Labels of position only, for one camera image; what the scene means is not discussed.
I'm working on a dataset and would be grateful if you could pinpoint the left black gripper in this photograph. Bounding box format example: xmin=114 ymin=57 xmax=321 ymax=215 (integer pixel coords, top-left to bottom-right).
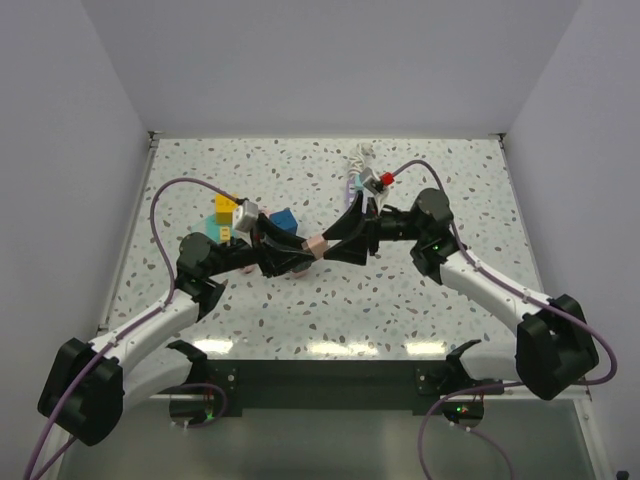
xmin=206 ymin=213 xmax=313 ymax=278

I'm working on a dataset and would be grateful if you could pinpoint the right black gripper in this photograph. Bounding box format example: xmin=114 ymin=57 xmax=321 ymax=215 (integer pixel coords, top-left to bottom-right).
xmin=321 ymin=192 xmax=426 ymax=266

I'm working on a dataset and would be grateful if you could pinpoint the dark green cube socket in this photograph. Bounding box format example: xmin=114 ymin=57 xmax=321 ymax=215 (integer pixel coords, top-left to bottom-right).
xmin=290 ymin=268 xmax=309 ymax=279

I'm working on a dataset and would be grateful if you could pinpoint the blue cube socket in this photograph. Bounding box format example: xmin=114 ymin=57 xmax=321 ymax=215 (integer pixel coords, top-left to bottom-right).
xmin=269 ymin=208 xmax=298 ymax=235

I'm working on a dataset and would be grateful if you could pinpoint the small pink plug adapter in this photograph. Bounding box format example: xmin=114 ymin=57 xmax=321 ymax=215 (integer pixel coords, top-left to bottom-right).
xmin=303 ymin=235 xmax=329 ymax=259

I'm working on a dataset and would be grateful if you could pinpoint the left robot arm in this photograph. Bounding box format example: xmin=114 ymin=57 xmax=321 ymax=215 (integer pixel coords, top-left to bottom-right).
xmin=37 ymin=215 xmax=328 ymax=446

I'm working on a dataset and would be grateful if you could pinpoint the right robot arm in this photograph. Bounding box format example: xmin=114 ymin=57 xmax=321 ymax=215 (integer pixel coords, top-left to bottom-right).
xmin=323 ymin=188 xmax=599 ymax=400

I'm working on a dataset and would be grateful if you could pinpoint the purple power strip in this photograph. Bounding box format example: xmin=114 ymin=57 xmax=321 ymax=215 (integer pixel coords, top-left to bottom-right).
xmin=345 ymin=174 xmax=362 ymax=208

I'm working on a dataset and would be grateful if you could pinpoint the small yellow adapter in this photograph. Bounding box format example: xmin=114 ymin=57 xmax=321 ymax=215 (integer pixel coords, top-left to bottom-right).
xmin=219 ymin=226 xmax=232 ymax=242

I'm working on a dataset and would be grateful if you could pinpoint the yellow cube socket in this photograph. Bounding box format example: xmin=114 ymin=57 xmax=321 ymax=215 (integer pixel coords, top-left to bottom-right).
xmin=214 ymin=194 xmax=237 ymax=225

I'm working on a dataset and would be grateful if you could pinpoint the teal power strip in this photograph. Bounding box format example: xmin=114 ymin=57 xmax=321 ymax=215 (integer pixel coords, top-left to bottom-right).
xmin=192 ymin=215 xmax=233 ymax=244

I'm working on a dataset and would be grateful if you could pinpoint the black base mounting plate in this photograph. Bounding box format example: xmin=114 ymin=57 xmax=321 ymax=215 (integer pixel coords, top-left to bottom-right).
xmin=160 ymin=340 xmax=504 ymax=421

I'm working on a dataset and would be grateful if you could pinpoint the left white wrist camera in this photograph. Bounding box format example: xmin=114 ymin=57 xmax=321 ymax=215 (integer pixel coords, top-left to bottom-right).
xmin=232 ymin=200 xmax=260 ymax=233

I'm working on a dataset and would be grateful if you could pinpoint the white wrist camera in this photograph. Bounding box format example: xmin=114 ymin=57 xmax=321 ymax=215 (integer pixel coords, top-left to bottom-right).
xmin=359 ymin=167 xmax=395 ymax=201
xmin=232 ymin=200 xmax=260 ymax=233

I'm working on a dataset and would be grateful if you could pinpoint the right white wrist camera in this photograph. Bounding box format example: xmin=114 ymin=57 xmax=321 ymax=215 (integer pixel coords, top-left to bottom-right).
xmin=359 ymin=167 xmax=395 ymax=201

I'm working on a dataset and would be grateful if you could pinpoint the striped braided cord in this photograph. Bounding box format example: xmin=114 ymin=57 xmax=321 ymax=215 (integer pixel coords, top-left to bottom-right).
xmin=347 ymin=142 xmax=374 ymax=176

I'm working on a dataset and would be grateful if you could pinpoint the aluminium rail frame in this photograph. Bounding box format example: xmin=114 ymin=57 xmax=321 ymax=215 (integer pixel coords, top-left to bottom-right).
xmin=37 ymin=130 xmax=596 ymax=480

